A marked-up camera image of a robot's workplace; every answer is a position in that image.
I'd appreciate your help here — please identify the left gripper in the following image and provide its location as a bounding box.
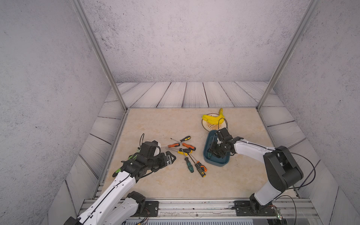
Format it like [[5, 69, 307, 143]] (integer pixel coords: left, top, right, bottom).
[[146, 150, 177, 172]]

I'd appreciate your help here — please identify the teal storage box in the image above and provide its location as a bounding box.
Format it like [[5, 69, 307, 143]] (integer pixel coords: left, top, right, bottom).
[[203, 130, 230, 167]]

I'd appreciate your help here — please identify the black yellow dotted screwdriver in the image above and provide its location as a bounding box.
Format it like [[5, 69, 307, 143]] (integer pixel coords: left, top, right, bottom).
[[189, 154, 206, 178]]

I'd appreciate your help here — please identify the large green black screwdriver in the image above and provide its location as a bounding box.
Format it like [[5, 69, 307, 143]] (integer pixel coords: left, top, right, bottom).
[[206, 133, 216, 159]]

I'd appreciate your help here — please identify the orange black stubby screwdriver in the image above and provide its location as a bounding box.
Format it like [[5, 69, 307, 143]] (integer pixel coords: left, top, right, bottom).
[[196, 160, 207, 172]]

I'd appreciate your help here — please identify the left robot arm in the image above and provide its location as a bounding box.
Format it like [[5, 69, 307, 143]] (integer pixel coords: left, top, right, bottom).
[[64, 141, 176, 225]]

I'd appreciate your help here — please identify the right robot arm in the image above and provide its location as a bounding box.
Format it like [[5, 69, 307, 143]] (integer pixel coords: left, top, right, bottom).
[[203, 128, 304, 214]]

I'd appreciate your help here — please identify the orange small screwdriver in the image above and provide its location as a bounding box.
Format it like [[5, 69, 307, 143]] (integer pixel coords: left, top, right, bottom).
[[160, 143, 181, 149]]

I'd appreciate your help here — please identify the black yellow small screwdriver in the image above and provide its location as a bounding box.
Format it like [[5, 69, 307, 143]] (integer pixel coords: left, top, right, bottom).
[[172, 136, 191, 143]]

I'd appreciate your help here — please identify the round patterned plate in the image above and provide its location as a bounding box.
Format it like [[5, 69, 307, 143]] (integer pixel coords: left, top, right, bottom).
[[202, 119, 227, 132]]

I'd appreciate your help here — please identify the yellow banana bunch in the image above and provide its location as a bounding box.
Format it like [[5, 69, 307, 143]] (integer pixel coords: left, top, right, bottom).
[[202, 108, 225, 125]]

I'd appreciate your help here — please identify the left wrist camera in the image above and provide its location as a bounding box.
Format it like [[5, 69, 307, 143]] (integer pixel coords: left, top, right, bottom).
[[166, 155, 172, 166]]

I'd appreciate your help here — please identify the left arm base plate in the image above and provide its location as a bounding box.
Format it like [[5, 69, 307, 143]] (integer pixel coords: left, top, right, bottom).
[[132, 200, 159, 217]]

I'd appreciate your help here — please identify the aluminium front rail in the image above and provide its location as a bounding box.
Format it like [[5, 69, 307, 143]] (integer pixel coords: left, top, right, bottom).
[[146, 196, 322, 225]]

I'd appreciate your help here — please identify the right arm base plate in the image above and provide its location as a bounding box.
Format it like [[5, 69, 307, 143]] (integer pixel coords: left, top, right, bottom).
[[231, 200, 277, 217]]

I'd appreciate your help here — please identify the right aluminium frame post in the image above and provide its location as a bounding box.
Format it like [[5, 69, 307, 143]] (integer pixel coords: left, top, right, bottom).
[[256, 0, 321, 112]]

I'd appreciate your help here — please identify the aluminium frame post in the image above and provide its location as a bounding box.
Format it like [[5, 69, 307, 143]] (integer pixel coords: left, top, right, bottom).
[[256, 0, 321, 112], [70, 0, 128, 111]]

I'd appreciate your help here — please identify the left aluminium frame post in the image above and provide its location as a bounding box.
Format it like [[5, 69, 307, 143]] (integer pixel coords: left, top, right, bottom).
[[70, 0, 128, 111]]

